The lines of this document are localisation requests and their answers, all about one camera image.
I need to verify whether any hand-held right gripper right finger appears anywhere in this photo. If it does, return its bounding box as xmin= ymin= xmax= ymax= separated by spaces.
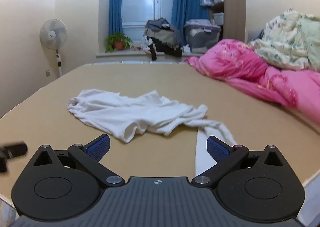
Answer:
xmin=191 ymin=135 xmax=287 ymax=189

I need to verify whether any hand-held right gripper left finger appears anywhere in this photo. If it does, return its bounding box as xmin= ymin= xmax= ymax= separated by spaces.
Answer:
xmin=30 ymin=134 xmax=126 ymax=189

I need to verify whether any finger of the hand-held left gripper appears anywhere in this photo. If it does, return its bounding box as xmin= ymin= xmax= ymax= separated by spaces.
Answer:
xmin=0 ymin=141 xmax=28 ymax=173

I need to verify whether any white t-shirt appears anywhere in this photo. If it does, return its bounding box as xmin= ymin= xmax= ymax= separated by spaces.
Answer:
xmin=67 ymin=88 xmax=238 ymax=146

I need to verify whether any pile of dark clothes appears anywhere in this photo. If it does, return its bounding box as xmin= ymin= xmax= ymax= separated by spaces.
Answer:
xmin=140 ymin=18 xmax=183 ymax=61

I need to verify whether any pink blanket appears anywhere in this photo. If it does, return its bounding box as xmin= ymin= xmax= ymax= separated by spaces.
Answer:
xmin=184 ymin=39 xmax=320 ymax=134

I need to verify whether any windowsill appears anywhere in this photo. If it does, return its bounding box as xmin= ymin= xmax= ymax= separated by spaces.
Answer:
xmin=96 ymin=50 xmax=203 ymax=58

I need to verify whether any potted green plant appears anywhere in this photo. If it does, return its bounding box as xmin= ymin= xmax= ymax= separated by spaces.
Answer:
xmin=104 ymin=32 xmax=134 ymax=53

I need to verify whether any clear plastic storage box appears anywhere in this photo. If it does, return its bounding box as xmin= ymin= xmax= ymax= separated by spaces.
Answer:
xmin=184 ymin=19 xmax=222 ymax=53

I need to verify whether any white standing fan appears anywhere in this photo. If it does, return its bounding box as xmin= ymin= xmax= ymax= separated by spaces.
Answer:
xmin=39 ymin=18 xmax=68 ymax=77

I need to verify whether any pale green floral quilt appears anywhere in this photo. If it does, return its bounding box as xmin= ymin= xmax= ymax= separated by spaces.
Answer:
xmin=249 ymin=8 xmax=320 ymax=72

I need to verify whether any wooden shelf unit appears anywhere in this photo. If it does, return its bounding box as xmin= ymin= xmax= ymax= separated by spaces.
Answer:
xmin=208 ymin=0 xmax=247 ymax=42

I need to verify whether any window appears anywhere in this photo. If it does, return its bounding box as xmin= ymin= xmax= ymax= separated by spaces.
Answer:
xmin=122 ymin=0 xmax=175 ymax=42

